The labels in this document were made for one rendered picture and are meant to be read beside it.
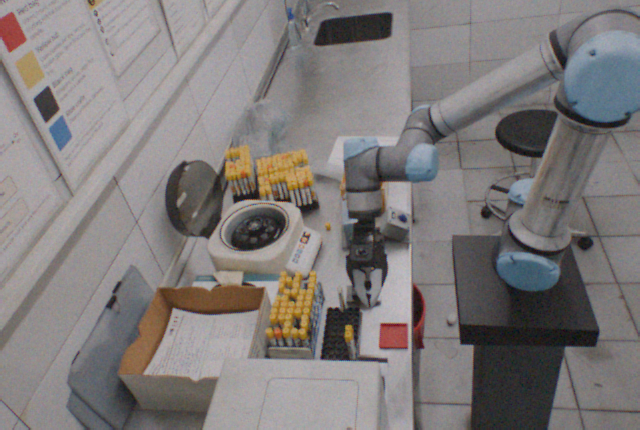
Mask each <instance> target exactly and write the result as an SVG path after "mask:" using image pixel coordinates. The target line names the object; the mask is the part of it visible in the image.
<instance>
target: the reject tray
mask: <svg viewBox="0 0 640 430"><path fill-rule="evenodd" d="M379 349H409V323H380V335H379Z"/></svg>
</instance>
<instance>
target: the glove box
mask: <svg viewBox="0 0 640 430"><path fill-rule="evenodd" d="M279 277H280V274H246V273H245V271H236V272H235V271H222V270H221V271H218V272H214V274H199V275H197V276H196V278H195V280H194V283H193V285H192V286H202V287H205V288H207V289H208V290H210V291H212V287H215V286H223V285H242V286H259V287H262V286H266V287H267V290H268V294H269V297H270V300H271V303H272V306H273V302H274V301H275V300H276V299H275V297H276V296H277V295H280V293H279V292H278V284H279Z"/></svg>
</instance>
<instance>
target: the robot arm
mask: <svg viewBox="0 0 640 430"><path fill-rule="evenodd" d="M559 81H561V82H560V85H559V88H558V90H557V93H556V96H555V98H554V102H553V104H554V107H555V109H556V110H557V111H558V113H559V115H558V117H557V120H556V123H555V125H554V128H553V131H552V133H551V136H550V138H549V141H548V144H547V146H546V149H545V152H544V154H543V157H542V160H541V162H540V165H539V167H538V170H537V173H536V175H535V178H530V179H524V180H519V181H517V182H515V183H514V184H513V185H512V186H511V188H510V192H509V193H508V203H507V209H506V215H505V221H504V227H503V232H502V234H501V236H500V237H499V239H498V240H497V242H496V243H495V245H494V246H493V249H492V253H491V262H492V265H493V267H494V268H495V270H496V271H497V272H498V274H499V275H500V277H501V278H503V279H504V281H505V282H506V283H508V284H510V285H511V286H513V287H516V288H519V289H522V290H527V291H539V290H546V289H549V288H551V287H553V286H554V285H555V284H556V283H557V282H558V280H559V276H560V274H561V270H560V263H561V260H562V257H563V255H564V253H565V252H566V250H567V248H568V246H569V244H570V242H571V239H572V233H571V230H570V228H569V226H568V225H569V223H570V221H571V219H572V217H573V215H574V213H575V211H576V208H577V204H578V202H579V200H580V198H581V196H582V194H583V192H584V189H585V187H586V185H587V183H588V181H589V179H590V177H591V175H592V173H593V170H594V168H595V166H596V164H597V162H598V160H599V158H600V156H601V154H602V151H603V149H604V147H605V145H606V143H607V141H608V139H609V137H610V135H611V132H612V130H613V129H617V128H620V127H623V126H624V125H626V124H627V123H628V121H629V119H630V117H631V115H632V114H634V113H635V112H636V111H638V110H639V109H640V14H638V13H637V12H636V11H634V10H632V9H630V8H628V7H624V6H619V5H606V6H601V7H597V8H594V9H591V10H589V11H587V12H585V13H583V14H582V15H580V16H578V17H576V18H574V19H572V20H571V21H569V22H567V23H565V24H564V25H562V26H560V27H558V28H557V29H555V30H553V31H551V32H550V33H548V35H547V38H546V40H545V42H544V43H542V44H540V45H538V46H536V47H535V48H533V49H531V50H529V51H528V52H526V53H524V54H522V55H520V56H519V57H517V58H515V59H513V60H512V61H510V62H508V63H506V64H504V65H503V66H501V67H499V68H497V69H496V70H494V71H492V72H490V73H489V74H487V75H485V76H483V77H481V78H480V79H478V80H476V81H474V82H473V83H471V84H469V85H467V86H465V87H464V88H462V89H460V90H458V91H457V92H455V93H453V94H451V95H449V96H448V97H446V98H444V99H442V100H441V101H439V102H437V103H435V104H433V105H432V106H429V105H426V106H420V107H418V108H415V109H414V110H413V111H412V113H411V114H410V115H409V117H408V119H407V121H406V125H405V127H404V129H403V131H402V133H401V135H400V137H399V139H398V142H397V144H396V145H389V146H379V143H378V139H377V137H356V138H349V139H346V140H345V141H344V143H343V162H344V176H345V190H346V195H344V196H343V199H344V200H347V209H348V218H350V219H355V220H357V223H354V225H353V234H352V236H351V238H350V246H348V249H350V251H349V254H346V256H345V257H346V273H347V275H348V277H349V279H350V281H351V283H352V285H353V287H354V289H355V290H356V292H357V294H358V296H359V298H360V299H361V301H362V302H363V303H364V304H365V305H366V306H367V307H368V308H370V307H371V308H372V307H373V306H374V305H375V304H376V302H377V301H378V299H379V296H380V294H381V291H382V288H383V286H384V283H385V281H386V278H387V275H388V271H389V262H388V259H387V256H388V254H387V253H385V240H384V233H377V232H376V219H375V218H378V217H381V216H382V212H381V208H382V191H381V182H412V183H419V182H426V181H432V180H433V179H434V178H435V177H436V175H437V172H438V170H437V169H438V153H437V150H436V148H435V146H434V144H435V143H436V142H437V141H439V140H441V139H443V138H445V137H447V136H449V135H451V134H453V133H455V132H457V131H459V130H461V129H463V128H465V127H467V126H469V125H471V124H473V123H475V122H477V121H479V120H481V119H483V118H485V117H487V116H489V115H491V114H493V113H495V112H497V111H499V110H501V109H503V108H505V107H509V106H511V105H513V104H515V103H517V102H519V101H521V100H523V99H525V98H527V97H529V96H531V95H533V94H535V93H537V92H539V91H541V90H543V89H545V88H547V87H549V86H551V85H553V84H555V83H557V82H559ZM361 267H373V268H374V269H372V270H371V271H370V273H369V279H370V281H371V283H372V286H371V289H370V292H371V297H370V300H369V297H368V294H367V286H366V284H365V280H366V277H367V276H366V271H365V270H363V269H362V268H361Z"/></svg>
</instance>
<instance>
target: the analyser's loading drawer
mask: <svg viewBox="0 0 640 430"><path fill-rule="evenodd" d="M358 362H378V363H379V364H380V368H381V374H382V379H383V385H384V391H385V398H386V403H387V405H388V375H389V359H388V355H358Z"/></svg>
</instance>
